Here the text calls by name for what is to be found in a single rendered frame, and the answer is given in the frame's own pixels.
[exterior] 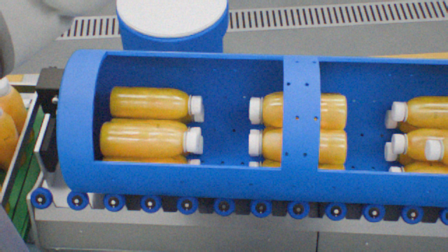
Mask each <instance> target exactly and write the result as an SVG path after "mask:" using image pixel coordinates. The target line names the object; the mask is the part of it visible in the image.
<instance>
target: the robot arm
mask: <svg viewBox="0 0 448 252"><path fill-rule="evenodd" d="M111 1H113V0H0V80H1V79H4V78H5V77H7V76H8V75H9V74H11V73H12V72H13V71H14V70H16V69H17V68H18V67H20V66H21V65H23V64H24V63H25V62H27V61H28V60H29V59H30V58H31V57H33V56H34V55H35V54H36V53H38V52H39V51H40V50H42V49H43V48H45V47H46V46H47V45H48V44H50V43H51V42H52V41H54V40H55V39H57V38H58V37H60V36H61V35H63V33H65V32H66V31H68V30H69V29H70V28H71V26H72V24H73V23H74V20H75V18H76V17H81V16H86V15H91V14H93V13H96V12H98V11H100V10H101V9H102V8H103V7H105V6H106V5H108V4H109V3H110V2H111ZM0 252H30V251H29V249H28V248H27V245H26V244H25V243H24V242H23V240H22V238H21V237H20V235H19V234H18V232H17V230H16V229H15V227H14V225H13V224H12V223H11V220H10V219H9V217H8V214H7V213H6V211H5V210H4V208H3V207H2V205H1V203H0Z"/></svg>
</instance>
